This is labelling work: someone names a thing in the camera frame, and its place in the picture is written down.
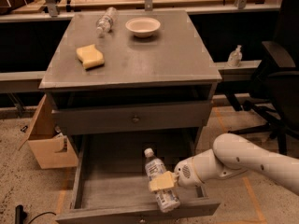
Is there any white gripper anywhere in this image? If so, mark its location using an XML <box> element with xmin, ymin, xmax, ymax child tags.
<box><xmin>149</xmin><ymin>156</ymin><xmax>204</xmax><ymax>192</ymax></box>

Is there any clear plastic water bottle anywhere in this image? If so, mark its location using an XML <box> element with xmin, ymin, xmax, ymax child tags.
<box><xmin>144</xmin><ymin>148</ymin><xmax>180</xmax><ymax>213</ymax></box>

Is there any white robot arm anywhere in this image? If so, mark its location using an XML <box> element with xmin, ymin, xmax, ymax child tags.
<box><xmin>149</xmin><ymin>133</ymin><xmax>299</xmax><ymax>195</ymax></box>

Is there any open grey lower drawer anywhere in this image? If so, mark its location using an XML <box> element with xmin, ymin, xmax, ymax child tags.
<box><xmin>57</xmin><ymin>129</ymin><xmax>220</xmax><ymax>224</ymax></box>

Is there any closed grey upper drawer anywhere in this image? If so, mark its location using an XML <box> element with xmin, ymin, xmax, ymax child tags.
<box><xmin>52</xmin><ymin>102</ymin><xmax>211</xmax><ymax>135</ymax></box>

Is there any grey wooden drawer cabinet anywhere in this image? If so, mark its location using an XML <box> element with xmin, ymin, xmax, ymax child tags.
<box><xmin>40</xmin><ymin>10</ymin><xmax>221</xmax><ymax>155</ymax></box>

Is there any small pump dispenser bottle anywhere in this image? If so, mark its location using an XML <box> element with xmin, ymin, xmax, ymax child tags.
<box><xmin>227</xmin><ymin>45</ymin><xmax>242</xmax><ymax>67</ymax></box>

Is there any lying clear plastic bottle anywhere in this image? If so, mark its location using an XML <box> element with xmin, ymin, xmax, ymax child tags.
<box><xmin>96</xmin><ymin>7</ymin><xmax>118</xmax><ymax>36</ymax></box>

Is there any cardboard box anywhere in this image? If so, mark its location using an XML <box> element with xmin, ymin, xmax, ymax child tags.
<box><xmin>18</xmin><ymin>95</ymin><xmax>78</xmax><ymax>169</ymax></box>

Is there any yellow sponge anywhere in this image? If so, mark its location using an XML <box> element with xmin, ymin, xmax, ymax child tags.
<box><xmin>76</xmin><ymin>44</ymin><xmax>105</xmax><ymax>70</ymax></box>

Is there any black office chair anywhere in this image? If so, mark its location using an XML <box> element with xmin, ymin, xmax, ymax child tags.
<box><xmin>233</xmin><ymin>0</ymin><xmax>299</xmax><ymax>155</ymax></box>

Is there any white paper bowl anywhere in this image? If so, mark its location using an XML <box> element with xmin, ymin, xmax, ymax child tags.
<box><xmin>125</xmin><ymin>17</ymin><xmax>161</xmax><ymax>38</ymax></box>

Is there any grey metal rail shelf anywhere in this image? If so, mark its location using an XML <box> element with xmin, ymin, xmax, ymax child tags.
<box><xmin>0</xmin><ymin>60</ymin><xmax>261</xmax><ymax>93</ymax></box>

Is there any black cable with plug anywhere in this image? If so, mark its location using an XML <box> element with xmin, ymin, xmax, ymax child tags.
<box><xmin>14</xmin><ymin>204</ymin><xmax>58</xmax><ymax>224</ymax></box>

